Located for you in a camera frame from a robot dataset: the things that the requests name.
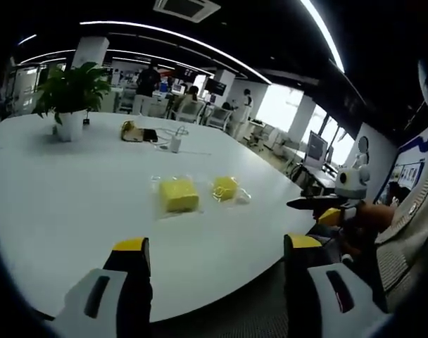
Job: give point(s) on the small yellow silicone block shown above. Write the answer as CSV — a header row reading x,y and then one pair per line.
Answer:
x,y
225,188

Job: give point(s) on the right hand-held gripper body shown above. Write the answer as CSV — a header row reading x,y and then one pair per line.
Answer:
x,y
355,184

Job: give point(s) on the yellow pouch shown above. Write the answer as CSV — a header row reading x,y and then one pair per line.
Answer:
x,y
131,132

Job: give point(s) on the white charger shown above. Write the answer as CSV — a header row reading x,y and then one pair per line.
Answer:
x,y
175,144

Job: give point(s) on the wall poster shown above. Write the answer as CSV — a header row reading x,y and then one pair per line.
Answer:
x,y
411,165

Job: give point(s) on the grey office chair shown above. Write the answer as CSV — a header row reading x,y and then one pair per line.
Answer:
x,y
189,111
219,118

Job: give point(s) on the ceiling air vent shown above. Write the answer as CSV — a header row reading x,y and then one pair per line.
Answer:
x,y
186,8

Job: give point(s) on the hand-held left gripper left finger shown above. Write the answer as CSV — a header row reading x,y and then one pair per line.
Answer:
x,y
94,317

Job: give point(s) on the clear plastic bag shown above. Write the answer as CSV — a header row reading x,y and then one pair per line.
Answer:
x,y
157,207
244,197

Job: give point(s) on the black phone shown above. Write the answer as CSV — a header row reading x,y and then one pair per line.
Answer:
x,y
151,135

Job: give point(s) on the white plant pot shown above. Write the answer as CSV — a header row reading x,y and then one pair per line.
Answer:
x,y
71,125

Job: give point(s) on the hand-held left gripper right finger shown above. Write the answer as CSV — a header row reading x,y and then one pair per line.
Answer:
x,y
305,299

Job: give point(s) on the large yellow silicone block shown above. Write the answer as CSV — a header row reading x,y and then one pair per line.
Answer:
x,y
179,195

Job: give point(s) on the computer monitor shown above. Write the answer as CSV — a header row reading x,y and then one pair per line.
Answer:
x,y
315,148

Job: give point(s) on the green potted plant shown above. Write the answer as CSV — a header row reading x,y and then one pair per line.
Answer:
x,y
73,86

